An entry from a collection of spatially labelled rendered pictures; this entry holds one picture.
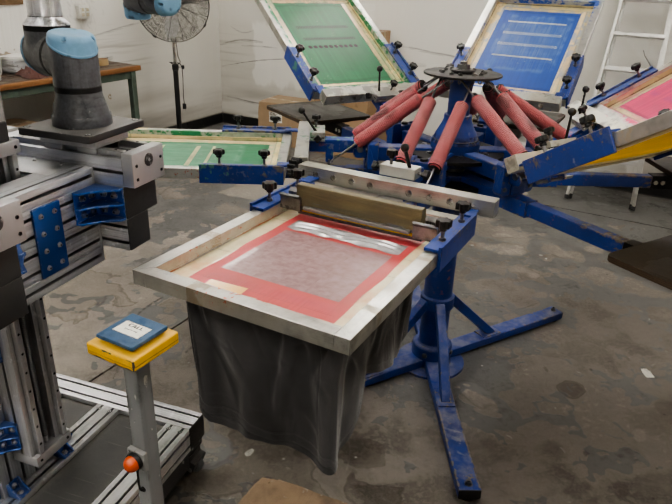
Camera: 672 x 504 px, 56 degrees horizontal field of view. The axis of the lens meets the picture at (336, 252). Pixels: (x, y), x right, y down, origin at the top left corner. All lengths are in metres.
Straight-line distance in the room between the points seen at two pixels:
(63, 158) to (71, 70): 0.23
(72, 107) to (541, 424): 2.07
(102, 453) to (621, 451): 1.89
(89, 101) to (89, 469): 1.13
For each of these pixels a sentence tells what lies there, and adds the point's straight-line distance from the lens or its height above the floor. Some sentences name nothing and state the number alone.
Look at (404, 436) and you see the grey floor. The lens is 2.57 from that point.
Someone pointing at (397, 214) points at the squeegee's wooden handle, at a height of 1.03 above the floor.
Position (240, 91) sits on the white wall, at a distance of 7.23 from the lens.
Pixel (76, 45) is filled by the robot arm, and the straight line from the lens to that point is 1.74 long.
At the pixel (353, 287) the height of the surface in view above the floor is 0.96.
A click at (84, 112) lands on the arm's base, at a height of 1.30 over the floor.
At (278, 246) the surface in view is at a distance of 1.73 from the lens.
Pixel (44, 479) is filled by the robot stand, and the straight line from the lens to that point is 2.19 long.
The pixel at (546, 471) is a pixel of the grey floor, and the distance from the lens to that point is 2.56.
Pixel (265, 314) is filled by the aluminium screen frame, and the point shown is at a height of 0.99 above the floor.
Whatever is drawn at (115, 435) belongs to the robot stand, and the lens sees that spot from 2.30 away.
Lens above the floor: 1.66
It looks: 24 degrees down
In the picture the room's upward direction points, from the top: 2 degrees clockwise
